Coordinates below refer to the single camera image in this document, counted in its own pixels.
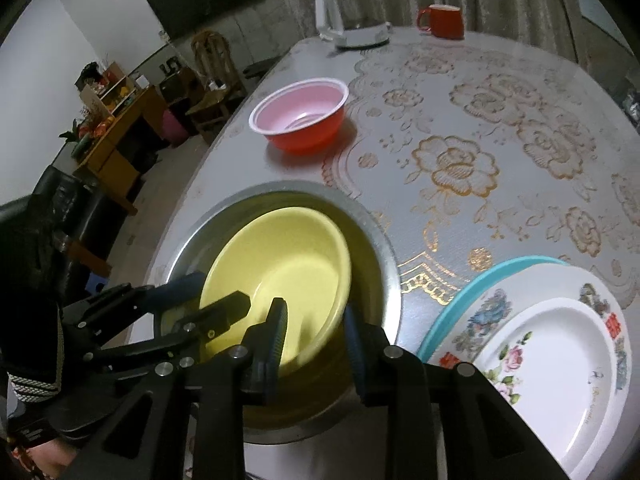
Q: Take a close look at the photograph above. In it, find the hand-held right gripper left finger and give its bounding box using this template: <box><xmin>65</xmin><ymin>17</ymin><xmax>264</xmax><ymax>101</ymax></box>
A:
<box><xmin>65</xmin><ymin>297</ymin><xmax>290</xmax><ymax>480</ymax></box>

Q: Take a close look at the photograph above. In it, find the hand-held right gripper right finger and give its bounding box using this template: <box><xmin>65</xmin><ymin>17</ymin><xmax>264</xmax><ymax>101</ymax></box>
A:
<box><xmin>342</xmin><ymin>305</ymin><xmax>571</xmax><ymax>480</ymax></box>

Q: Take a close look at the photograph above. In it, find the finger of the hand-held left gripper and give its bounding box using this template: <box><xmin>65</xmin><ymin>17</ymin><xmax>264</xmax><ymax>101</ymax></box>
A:
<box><xmin>65</xmin><ymin>272</ymin><xmax>208</xmax><ymax>346</ymax></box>
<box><xmin>100</xmin><ymin>292</ymin><xmax>251</xmax><ymax>371</ymax></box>

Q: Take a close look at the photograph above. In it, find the yellow plastic bowl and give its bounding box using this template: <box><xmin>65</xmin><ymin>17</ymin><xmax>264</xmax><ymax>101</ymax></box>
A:
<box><xmin>199</xmin><ymin>206</ymin><xmax>353</xmax><ymax>378</ymax></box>

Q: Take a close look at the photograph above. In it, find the stainless steel bowl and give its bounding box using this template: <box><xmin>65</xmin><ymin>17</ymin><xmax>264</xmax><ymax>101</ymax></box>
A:
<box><xmin>150</xmin><ymin>180</ymin><xmax>403</xmax><ymax>446</ymax></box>

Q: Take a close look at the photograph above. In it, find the white plate with pink roses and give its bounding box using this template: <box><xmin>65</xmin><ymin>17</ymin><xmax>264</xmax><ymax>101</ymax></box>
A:
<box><xmin>472</xmin><ymin>297</ymin><xmax>618</xmax><ymax>480</ymax></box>

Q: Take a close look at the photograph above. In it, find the person's left hand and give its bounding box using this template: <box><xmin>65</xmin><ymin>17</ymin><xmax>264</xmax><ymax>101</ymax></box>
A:
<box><xmin>7</xmin><ymin>432</ymin><xmax>83</xmax><ymax>480</ymax></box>

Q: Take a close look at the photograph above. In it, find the black sofa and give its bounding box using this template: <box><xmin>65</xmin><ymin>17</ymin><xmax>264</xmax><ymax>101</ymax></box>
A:
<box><xmin>0</xmin><ymin>165</ymin><xmax>126</xmax><ymax>281</ymax></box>

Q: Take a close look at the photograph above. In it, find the pink bin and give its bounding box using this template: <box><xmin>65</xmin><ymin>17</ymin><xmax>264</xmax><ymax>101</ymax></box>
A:
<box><xmin>162</xmin><ymin>110</ymin><xmax>190</xmax><ymax>147</ymax></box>

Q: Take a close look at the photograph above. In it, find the wooden cabinet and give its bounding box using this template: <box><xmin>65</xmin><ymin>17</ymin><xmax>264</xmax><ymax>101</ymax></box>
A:
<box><xmin>72</xmin><ymin>85</ymin><xmax>168</xmax><ymax>216</ymax></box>

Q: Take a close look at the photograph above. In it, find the red bowl with pink inside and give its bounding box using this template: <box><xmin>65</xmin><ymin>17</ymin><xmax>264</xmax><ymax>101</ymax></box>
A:
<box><xmin>248</xmin><ymin>78</ymin><xmax>350</xmax><ymax>155</ymax></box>

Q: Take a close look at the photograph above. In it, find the ornate wooden chair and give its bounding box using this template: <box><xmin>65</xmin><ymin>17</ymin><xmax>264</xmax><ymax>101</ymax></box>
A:
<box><xmin>186</xmin><ymin>30</ymin><xmax>248</xmax><ymax>133</ymax></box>

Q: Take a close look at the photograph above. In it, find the floral lace tablecloth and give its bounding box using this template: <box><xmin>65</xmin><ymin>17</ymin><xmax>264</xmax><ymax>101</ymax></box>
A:
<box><xmin>125</xmin><ymin>27</ymin><xmax>640</xmax><ymax>480</ymax></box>

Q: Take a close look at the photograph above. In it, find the white electric kettle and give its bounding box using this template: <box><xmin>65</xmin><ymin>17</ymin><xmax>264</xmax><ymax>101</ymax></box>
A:
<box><xmin>314</xmin><ymin>0</ymin><xmax>392</xmax><ymax>51</ymax></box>

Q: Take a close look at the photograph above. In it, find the red mug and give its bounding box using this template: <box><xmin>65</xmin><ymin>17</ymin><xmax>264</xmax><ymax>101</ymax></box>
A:
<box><xmin>416</xmin><ymin>4</ymin><xmax>466</xmax><ymax>40</ymax></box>

